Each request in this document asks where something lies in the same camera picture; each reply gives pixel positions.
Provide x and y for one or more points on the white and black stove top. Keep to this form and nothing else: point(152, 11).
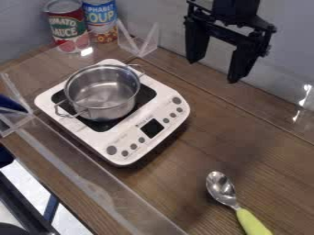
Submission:
point(125, 139)

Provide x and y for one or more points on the silver pot with handles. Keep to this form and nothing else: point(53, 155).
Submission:
point(101, 92)

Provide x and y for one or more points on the alphabet soup can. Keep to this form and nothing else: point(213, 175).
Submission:
point(101, 18)

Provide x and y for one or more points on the clear acrylic front barrier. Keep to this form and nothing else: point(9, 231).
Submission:
point(117, 200)

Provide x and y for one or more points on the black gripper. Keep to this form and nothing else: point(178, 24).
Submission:
point(208, 20)

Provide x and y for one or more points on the spoon with green handle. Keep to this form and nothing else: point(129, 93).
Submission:
point(222, 191)

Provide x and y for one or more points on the clear acrylic corner bracket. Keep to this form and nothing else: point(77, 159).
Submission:
point(137, 45)

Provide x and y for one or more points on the tomato sauce can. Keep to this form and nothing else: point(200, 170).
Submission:
point(66, 17)

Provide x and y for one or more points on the black metal table frame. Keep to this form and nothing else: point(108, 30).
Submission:
point(34, 223)

